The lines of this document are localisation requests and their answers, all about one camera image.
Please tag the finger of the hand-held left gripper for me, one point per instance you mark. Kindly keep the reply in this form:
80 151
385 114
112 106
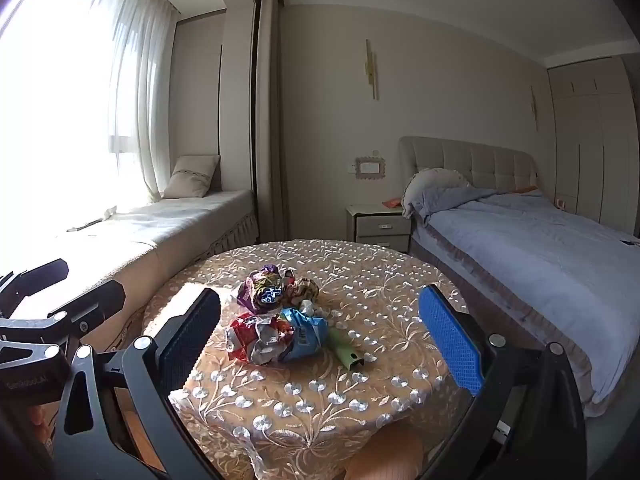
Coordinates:
42 274
97 305

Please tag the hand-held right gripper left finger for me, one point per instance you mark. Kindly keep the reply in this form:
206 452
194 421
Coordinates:
192 340

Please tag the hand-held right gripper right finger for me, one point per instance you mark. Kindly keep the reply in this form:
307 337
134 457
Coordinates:
452 340

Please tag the red and white wrapper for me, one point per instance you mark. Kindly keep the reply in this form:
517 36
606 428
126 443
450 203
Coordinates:
245 337

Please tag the purple snack wrapper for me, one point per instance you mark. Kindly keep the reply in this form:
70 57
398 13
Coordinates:
260 287

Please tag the green tube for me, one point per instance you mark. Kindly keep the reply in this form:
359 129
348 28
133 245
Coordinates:
345 350

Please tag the blue snack bag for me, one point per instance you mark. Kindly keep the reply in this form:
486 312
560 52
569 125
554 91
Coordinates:
307 335

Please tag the white paper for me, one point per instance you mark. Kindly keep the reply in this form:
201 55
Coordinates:
312 308

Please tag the brown wrapper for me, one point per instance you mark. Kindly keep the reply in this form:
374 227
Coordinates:
305 287

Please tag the flat phone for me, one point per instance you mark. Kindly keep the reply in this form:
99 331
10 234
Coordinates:
85 225

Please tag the small white item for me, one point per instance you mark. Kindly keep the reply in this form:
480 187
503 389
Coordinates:
110 211

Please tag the beige sofa with cushion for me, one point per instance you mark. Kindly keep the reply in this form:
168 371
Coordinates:
165 225

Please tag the light blue bed blanket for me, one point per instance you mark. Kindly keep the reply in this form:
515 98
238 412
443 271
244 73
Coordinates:
540 260

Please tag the white nightstand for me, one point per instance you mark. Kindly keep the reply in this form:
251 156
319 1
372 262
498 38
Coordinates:
380 227

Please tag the orange stool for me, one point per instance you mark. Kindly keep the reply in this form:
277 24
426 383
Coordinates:
385 460

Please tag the beige embroidered tablecloth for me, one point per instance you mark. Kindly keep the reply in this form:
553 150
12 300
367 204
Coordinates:
325 410

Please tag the orange flat item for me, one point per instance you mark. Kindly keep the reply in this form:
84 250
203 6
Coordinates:
392 204

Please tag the grey bed pillow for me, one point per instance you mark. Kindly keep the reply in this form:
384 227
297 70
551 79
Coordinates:
435 187

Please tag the beige square pillow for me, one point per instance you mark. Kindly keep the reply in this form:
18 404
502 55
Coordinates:
192 176

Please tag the window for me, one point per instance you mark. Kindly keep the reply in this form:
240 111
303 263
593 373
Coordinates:
45 110

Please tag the orange cloth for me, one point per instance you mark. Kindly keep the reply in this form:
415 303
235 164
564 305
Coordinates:
527 190

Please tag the beige upholstered bed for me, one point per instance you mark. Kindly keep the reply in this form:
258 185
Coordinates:
500 165

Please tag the white sheer curtain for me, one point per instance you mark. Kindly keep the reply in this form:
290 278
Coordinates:
135 85

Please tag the beige wardrobe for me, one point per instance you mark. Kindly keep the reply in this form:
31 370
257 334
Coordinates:
595 150

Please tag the beige drape curtain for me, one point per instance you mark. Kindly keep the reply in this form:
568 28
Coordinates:
272 110

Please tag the framed wall switch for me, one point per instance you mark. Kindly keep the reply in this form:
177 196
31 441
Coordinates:
369 168

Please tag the gold wall sconce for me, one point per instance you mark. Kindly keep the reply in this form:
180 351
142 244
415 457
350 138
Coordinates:
534 107
371 67

